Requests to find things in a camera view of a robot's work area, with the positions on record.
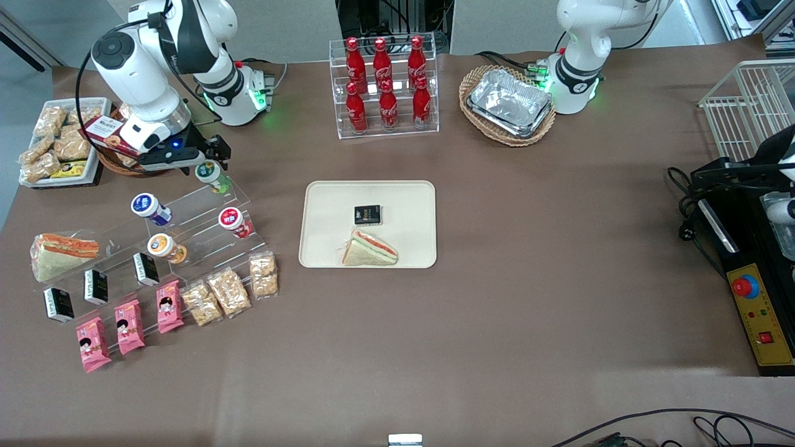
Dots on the dark equipment rack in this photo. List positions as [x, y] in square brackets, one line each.
[391, 18]

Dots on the brown wicker basket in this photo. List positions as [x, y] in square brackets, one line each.
[115, 164]

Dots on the small black box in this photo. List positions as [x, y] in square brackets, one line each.
[95, 287]
[367, 215]
[58, 305]
[146, 269]

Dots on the wrapped triangle sandwich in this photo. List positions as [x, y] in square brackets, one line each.
[369, 251]
[59, 254]

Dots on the white rectangular dish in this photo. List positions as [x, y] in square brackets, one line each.
[102, 102]

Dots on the light wicker basket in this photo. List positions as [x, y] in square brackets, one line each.
[497, 139]

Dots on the green lid gum bottle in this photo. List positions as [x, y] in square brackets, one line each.
[208, 172]

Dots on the pink snack pack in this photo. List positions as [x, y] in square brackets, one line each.
[129, 327]
[169, 307]
[93, 344]

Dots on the silver foil tray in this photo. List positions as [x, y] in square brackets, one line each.
[509, 102]

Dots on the black diagonal bar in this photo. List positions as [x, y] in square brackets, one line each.
[25, 40]

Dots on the yellow snack pack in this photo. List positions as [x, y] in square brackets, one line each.
[69, 169]

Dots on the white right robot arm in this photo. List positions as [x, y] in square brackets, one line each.
[143, 74]

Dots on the clear acrylic stepped stand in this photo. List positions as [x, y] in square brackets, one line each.
[199, 208]

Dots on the blue lid gum bottle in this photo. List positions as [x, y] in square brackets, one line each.
[146, 205]

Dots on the aluminium frame shelf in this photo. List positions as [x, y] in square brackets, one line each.
[745, 28]

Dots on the red cookie box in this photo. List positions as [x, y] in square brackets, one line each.
[102, 131]

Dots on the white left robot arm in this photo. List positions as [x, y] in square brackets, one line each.
[584, 37]

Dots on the silver foil container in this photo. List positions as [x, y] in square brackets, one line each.
[782, 239]

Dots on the clear bag of crackers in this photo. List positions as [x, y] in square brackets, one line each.
[264, 276]
[36, 150]
[73, 148]
[87, 115]
[51, 121]
[228, 292]
[40, 169]
[202, 304]

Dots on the orange lid gum bottle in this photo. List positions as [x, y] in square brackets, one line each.
[161, 245]

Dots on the red lid gum bottle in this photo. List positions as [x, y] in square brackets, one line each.
[231, 218]

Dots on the beige plastic tray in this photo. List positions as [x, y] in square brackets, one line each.
[329, 217]

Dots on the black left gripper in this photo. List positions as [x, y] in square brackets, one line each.
[767, 153]

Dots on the clear acrylic bottle rack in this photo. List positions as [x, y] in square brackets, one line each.
[428, 118]

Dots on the black machine with yellow panel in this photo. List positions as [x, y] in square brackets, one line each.
[761, 323]

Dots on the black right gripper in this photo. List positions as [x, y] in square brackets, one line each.
[197, 140]

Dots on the red cola bottle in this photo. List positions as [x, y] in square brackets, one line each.
[422, 107]
[417, 61]
[382, 62]
[355, 65]
[389, 110]
[356, 112]

